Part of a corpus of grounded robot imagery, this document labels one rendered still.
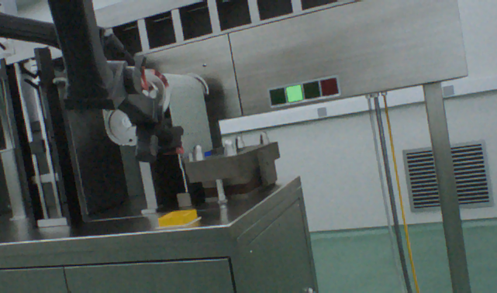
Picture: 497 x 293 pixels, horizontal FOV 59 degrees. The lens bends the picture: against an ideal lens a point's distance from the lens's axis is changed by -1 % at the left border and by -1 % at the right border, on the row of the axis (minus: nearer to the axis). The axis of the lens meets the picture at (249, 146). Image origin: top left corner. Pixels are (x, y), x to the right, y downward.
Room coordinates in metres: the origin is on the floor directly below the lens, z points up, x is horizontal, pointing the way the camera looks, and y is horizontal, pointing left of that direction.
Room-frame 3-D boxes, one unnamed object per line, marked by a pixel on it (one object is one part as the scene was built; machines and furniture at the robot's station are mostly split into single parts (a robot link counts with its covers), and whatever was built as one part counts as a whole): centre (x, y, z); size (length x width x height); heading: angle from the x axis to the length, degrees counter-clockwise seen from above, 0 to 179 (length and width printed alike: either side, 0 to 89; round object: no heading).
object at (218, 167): (1.44, 0.04, 1.00); 0.40 x 0.16 x 0.06; 159
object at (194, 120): (1.44, 0.17, 1.10); 0.23 x 0.01 x 0.18; 159
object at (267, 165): (1.42, -0.05, 0.96); 0.10 x 0.03 x 0.11; 159
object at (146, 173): (1.33, 0.32, 1.05); 0.06 x 0.05 x 0.31; 159
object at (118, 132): (1.51, 0.34, 1.17); 0.26 x 0.12 x 0.12; 159
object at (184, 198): (1.45, 0.17, 0.92); 0.28 x 0.04 x 0.04; 159
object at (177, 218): (1.08, 0.20, 0.91); 0.07 x 0.07 x 0.02; 69
